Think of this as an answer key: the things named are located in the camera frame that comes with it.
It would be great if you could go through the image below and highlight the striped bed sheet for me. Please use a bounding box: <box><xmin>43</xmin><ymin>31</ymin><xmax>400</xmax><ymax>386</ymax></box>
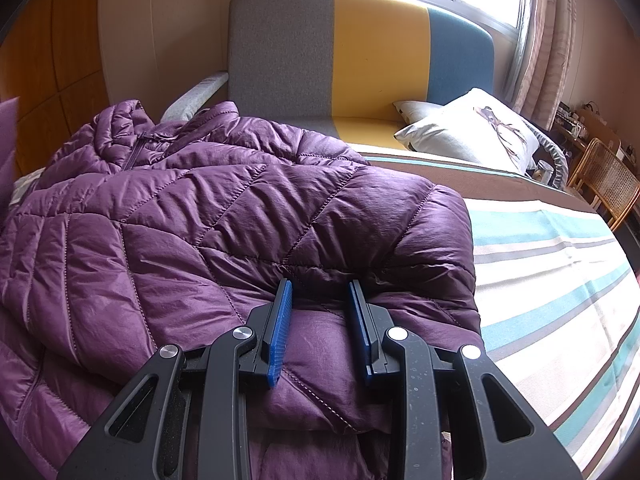
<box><xmin>1</xmin><ymin>145</ymin><xmax>639</xmax><ymax>479</ymax></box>

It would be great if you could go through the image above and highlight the grey yellow blue headboard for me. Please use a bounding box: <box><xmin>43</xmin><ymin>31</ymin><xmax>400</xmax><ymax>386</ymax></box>
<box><xmin>160</xmin><ymin>0</ymin><xmax>497</xmax><ymax>151</ymax></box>

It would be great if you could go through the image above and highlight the white embroidered pillow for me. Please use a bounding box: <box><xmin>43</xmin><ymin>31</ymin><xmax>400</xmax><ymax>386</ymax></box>
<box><xmin>394</xmin><ymin>88</ymin><xmax>539</xmax><ymax>174</ymax></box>

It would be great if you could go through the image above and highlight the wicker wooden chair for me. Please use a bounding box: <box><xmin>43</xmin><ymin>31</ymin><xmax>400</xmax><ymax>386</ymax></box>
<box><xmin>567</xmin><ymin>138</ymin><xmax>639</xmax><ymax>232</ymax></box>

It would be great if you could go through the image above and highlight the purple quilted down jacket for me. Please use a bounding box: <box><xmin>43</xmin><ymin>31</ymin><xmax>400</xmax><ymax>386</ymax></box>
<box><xmin>1</xmin><ymin>101</ymin><xmax>480</xmax><ymax>479</ymax></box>

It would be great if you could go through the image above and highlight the orange wooden wardrobe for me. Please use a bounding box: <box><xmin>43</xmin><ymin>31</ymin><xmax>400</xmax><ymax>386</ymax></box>
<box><xmin>1</xmin><ymin>0</ymin><xmax>108</xmax><ymax>177</ymax></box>

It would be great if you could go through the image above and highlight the cluttered wooden desk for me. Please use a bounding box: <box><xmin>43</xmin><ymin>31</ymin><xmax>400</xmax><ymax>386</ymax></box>
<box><xmin>550</xmin><ymin>103</ymin><xmax>624</xmax><ymax>172</ymax></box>

